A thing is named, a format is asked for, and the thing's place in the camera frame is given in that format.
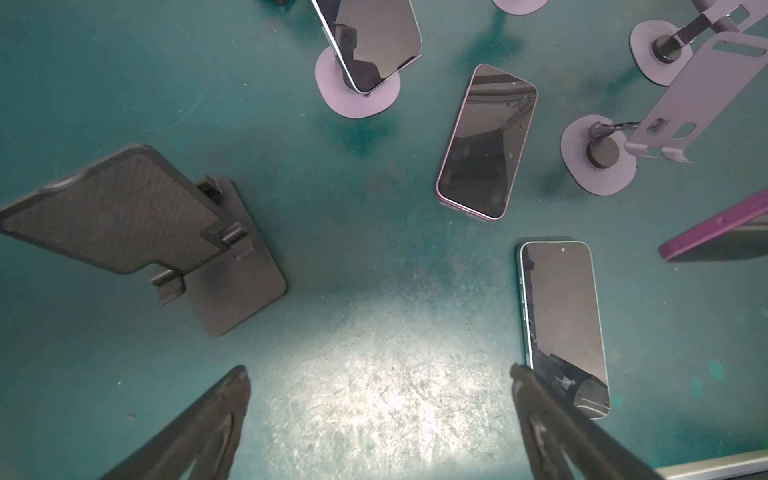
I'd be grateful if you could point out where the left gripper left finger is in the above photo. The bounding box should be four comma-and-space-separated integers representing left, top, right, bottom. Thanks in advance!
103, 365, 251, 479

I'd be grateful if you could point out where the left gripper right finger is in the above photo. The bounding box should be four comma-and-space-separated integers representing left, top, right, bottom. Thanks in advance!
510, 364, 660, 479

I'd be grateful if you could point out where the teal-edged phone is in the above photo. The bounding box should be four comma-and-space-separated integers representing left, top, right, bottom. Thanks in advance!
517, 240, 611, 420

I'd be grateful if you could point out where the pink-edged phone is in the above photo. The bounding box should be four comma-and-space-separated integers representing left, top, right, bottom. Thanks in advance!
435, 64, 538, 221

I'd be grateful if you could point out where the purple-edged phone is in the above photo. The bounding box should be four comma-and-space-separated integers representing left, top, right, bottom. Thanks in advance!
658, 189, 767, 263

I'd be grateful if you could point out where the purple stand front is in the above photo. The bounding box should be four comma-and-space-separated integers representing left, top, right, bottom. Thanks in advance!
629, 0, 767, 87

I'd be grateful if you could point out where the black stand left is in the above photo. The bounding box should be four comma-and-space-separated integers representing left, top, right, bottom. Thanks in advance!
1, 144, 288, 336

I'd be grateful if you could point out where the green table mat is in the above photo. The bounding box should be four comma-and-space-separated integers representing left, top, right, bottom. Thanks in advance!
1, 1, 767, 479

